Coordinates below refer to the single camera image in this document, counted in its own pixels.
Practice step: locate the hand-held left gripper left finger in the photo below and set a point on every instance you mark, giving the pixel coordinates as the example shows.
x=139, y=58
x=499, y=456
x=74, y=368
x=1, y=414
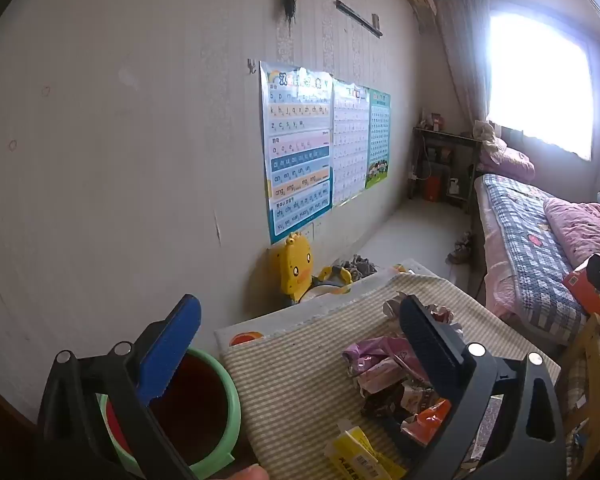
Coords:
x=175, y=345

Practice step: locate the wooden chair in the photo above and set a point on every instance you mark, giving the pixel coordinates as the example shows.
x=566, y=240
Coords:
x=587, y=380

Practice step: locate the pink blanket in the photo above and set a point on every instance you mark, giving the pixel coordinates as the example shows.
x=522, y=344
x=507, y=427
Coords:
x=585, y=225

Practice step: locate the pair of shoes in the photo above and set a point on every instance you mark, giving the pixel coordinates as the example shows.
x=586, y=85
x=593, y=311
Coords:
x=461, y=250

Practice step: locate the beige striped table cloth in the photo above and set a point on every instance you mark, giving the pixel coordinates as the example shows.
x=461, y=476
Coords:
x=300, y=370

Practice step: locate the yellow toy car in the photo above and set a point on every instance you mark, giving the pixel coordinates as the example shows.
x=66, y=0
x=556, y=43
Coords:
x=332, y=280

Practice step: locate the blue letter wall poster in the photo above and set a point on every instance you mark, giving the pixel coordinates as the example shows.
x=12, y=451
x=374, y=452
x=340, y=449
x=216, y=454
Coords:
x=295, y=155

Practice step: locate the pink pillow pile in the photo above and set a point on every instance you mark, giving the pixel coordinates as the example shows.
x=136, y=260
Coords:
x=505, y=157

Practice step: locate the bright window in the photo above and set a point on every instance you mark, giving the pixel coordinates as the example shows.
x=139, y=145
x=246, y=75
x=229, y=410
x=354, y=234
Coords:
x=540, y=80

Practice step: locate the yellow duck toy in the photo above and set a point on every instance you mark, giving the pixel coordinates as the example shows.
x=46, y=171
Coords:
x=295, y=270

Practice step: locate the white table with orange print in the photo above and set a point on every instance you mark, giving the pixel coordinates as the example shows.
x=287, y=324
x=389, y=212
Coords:
x=280, y=322

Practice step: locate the orange snack wrapper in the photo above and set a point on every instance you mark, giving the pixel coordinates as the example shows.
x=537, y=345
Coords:
x=427, y=420

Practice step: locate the dark shelf desk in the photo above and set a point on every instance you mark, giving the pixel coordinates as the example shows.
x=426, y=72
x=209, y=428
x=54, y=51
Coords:
x=445, y=160

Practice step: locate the brown wooden cabinet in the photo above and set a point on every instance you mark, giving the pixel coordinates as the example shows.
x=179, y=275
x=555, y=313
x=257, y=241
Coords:
x=0, y=420

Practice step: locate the green chart wall poster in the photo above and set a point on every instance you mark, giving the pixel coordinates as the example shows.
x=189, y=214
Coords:
x=378, y=140

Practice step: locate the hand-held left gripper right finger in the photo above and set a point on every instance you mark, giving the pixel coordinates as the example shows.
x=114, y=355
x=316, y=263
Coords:
x=422, y=335

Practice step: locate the dark brown snack wrapper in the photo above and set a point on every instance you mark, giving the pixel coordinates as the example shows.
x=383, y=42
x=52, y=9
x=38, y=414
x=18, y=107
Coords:
x=385, y=402

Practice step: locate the white chart wall poster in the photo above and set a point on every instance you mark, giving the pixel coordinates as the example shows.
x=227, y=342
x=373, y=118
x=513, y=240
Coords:
x=351, y=145

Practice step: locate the sheer window curtain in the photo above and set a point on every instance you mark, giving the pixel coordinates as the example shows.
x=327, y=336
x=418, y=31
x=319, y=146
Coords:
x=457, y=50

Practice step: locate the green bin with red inside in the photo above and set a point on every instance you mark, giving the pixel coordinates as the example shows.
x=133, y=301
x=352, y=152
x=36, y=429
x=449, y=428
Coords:
x=200, y=410

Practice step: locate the yellow snack wrapper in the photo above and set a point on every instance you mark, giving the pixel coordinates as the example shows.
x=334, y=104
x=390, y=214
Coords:
x=355, y=452

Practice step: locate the pink snack wrapper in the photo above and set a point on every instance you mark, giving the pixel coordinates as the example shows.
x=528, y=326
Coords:
x=377, y=360

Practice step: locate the orange container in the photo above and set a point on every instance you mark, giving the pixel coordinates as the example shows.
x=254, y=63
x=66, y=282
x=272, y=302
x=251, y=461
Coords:
x=433, y=188

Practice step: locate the metal wall hook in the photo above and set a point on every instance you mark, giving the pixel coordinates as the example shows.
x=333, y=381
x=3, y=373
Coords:
x=251, y=66

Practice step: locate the black wall rail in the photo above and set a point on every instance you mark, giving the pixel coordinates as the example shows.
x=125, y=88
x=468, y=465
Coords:
x=360, y=17

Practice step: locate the grey cloth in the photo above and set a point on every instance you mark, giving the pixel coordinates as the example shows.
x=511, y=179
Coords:
x=360, y=266

